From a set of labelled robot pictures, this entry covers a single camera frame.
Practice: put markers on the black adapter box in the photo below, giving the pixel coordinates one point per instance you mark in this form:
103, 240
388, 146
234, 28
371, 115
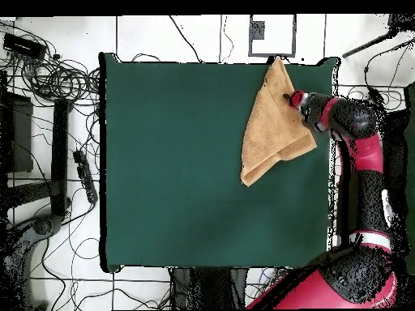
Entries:
24, 47

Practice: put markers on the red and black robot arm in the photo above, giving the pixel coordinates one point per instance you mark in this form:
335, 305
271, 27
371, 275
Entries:
356, 155

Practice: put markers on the black tripod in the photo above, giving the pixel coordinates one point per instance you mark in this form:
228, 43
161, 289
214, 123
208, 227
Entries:
400, 21

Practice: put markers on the black power strip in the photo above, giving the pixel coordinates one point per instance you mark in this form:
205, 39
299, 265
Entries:
85, 176

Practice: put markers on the orange terry towel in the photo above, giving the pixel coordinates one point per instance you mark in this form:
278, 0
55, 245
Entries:
275, 136

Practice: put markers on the dark green table cloth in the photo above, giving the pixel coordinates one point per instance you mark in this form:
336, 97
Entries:
168, 181

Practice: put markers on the black metal stand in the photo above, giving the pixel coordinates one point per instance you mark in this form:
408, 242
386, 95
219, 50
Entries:
60, 155

